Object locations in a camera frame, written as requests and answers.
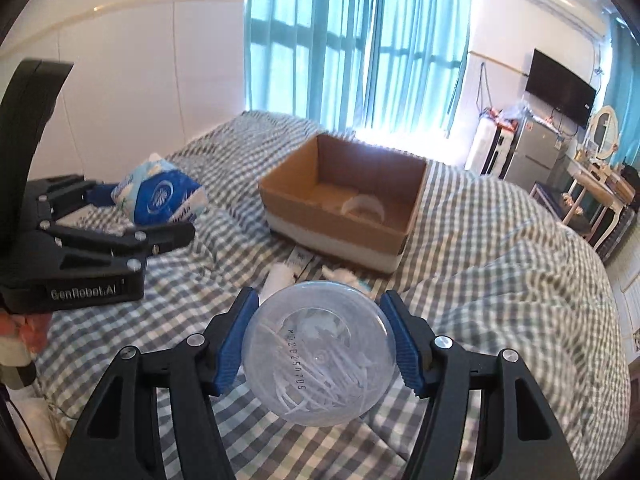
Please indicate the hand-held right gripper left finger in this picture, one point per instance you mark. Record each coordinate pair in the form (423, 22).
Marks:
(231, 340)

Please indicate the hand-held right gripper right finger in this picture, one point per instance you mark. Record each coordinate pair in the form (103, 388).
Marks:
(404, 340)

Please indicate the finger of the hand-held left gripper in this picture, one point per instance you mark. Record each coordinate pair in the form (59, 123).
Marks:
(150, 240)
(102, 194)

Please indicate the blue tissue pack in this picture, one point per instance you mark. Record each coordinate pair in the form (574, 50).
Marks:
(160, 192)

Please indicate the clear round cotton swab container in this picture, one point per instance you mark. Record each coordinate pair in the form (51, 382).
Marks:
(320, 355)

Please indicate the cardboard box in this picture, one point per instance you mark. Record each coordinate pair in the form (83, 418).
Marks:
(345, 200)

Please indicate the person's left hand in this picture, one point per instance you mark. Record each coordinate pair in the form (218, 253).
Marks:
(25, 332)

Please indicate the checkered bed blanket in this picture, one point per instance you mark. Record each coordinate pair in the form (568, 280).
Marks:
(450, 310)

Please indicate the white crumpled tissue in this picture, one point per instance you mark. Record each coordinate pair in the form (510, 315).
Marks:
(150, 160)

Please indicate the white tube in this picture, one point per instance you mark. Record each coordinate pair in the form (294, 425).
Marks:
(281, 274)

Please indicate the clear plastic lid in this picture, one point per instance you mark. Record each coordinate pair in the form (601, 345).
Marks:
(364, 206)

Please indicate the silver refrigerator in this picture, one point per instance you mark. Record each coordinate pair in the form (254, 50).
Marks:
(535, 152)

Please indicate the white vanity table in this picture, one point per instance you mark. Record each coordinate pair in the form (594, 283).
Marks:
(595, 195)

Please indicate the teal curtain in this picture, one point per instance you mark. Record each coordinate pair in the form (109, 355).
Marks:
(360, 45)

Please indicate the oval vanity mirror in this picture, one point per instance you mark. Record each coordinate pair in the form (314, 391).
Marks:
(602, 132)

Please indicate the white air conditioner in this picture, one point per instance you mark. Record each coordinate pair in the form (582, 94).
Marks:
(565, 0)

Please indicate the black wall television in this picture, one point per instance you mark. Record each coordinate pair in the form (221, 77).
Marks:
(560, 87)

